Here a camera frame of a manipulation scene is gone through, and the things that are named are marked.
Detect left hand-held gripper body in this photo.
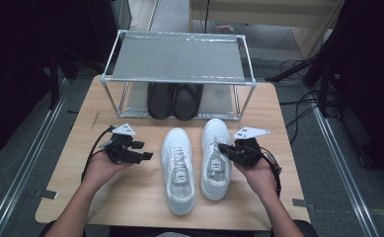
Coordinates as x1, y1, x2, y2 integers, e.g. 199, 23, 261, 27
104, 122, 144, 165

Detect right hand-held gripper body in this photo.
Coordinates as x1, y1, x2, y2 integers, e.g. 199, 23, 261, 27
232, 126, 271, 169

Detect white sneaker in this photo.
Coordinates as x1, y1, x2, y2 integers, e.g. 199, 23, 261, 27
160, 127, 196, 216
200, 118, 233, 201

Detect black slipper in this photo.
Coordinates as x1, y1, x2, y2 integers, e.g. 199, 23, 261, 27
173, 83, 204, 121
147, 82, 176, 120

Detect metal shoe rack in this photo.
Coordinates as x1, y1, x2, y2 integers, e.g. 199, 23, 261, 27
100, 29, 258, 121

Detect person's left hand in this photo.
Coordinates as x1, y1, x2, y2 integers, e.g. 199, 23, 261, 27
82, 150, 133, 192

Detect person's right hand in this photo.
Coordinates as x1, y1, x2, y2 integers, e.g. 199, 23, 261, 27
232, 157, 278, 200

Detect grey tape piece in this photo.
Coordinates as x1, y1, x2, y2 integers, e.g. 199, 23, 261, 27
292, 197, 316, 211
35, 189, 59, 200

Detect black tripod stand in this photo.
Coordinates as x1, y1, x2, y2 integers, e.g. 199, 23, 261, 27
265, 48, 333, 117

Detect dark curtain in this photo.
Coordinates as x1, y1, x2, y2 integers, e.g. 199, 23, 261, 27
0, 0, 118, 163
321, 0, 384, 181

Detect wooden cabinet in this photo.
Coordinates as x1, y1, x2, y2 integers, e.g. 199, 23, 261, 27
189, 0, 346, 60

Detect left hand-held gripper cable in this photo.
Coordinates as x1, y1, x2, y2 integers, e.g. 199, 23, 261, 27
80, 125, 115, 183

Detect hand-held gripper cable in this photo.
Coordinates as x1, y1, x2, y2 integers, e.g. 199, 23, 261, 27
80, 125, 115, 183
260, 146, 283, 199

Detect right hand-held gripper cable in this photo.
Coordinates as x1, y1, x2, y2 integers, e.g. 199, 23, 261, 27
260, 146, 283, 199

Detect black floor cables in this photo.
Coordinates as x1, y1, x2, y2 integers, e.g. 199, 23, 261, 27
278, 58, 323, 146

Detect metal floor rail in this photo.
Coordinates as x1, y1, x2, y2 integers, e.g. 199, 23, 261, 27
0, 78, 69, 237
312, 107, 380, 237

